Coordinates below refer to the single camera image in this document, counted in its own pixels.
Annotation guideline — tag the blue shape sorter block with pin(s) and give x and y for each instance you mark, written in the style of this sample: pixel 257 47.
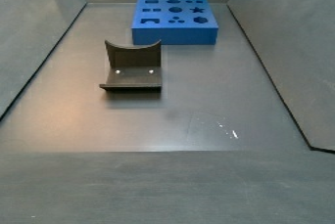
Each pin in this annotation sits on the blue shape sorter block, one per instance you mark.
pixel 178 22

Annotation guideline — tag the black curved holder stand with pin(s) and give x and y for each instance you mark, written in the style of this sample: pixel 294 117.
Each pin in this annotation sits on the black curved holder stand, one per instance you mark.
pixel 135 67

